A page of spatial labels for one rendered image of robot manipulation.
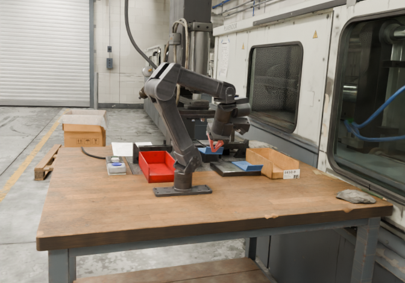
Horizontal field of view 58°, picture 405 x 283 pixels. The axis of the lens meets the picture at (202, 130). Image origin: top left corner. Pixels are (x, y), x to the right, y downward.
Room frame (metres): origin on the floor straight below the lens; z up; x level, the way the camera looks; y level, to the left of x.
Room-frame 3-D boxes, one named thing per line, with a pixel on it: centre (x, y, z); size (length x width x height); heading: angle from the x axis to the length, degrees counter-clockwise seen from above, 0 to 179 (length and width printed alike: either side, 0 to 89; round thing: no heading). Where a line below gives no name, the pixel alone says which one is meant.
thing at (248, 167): (1.51, -0.19, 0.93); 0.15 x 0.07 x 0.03; 21
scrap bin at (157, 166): (1.43, 0.17, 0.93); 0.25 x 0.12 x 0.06; 18
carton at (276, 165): (1.55, -0.30, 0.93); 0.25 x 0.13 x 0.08; 18
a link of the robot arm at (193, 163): (1.22, 0.05, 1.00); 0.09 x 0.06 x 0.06; 33
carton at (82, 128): (4.85, 1.56, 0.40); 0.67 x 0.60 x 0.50; 10
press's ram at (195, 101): (1.71, 0.07, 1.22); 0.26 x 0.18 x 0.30; 18
